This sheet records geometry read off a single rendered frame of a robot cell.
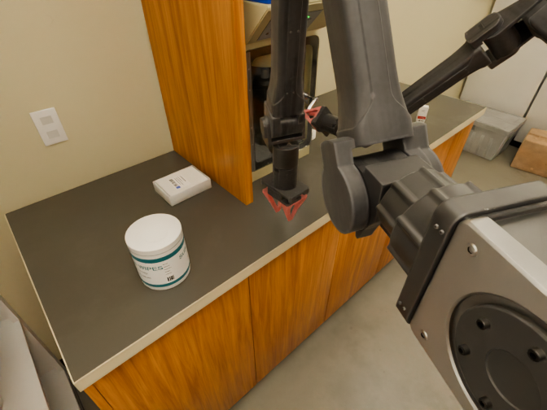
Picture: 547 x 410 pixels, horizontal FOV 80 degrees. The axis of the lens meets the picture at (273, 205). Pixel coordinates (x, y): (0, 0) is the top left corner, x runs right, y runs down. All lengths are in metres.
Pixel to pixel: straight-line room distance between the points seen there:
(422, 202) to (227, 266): 0.71
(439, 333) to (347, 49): 0.25
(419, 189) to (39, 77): 1.14
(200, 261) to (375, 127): 0.70
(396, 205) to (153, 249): 0.61
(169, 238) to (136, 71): 0.72
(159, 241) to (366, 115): 0.60
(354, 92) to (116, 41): 1.05
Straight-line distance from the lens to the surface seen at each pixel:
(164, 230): 0.83
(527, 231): 0.24
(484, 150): 3.69
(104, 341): 0.87
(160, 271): 0.84
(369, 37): 0.35
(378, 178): 0.30
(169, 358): 1.03
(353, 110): 0.34
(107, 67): 1.30
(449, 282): 0.24
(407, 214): 0.27
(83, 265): 1.05
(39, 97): 1.27
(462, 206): 0.23
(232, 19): 0.86
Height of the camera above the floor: 1.64
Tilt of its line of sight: 40 degrees down
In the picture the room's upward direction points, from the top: straight up
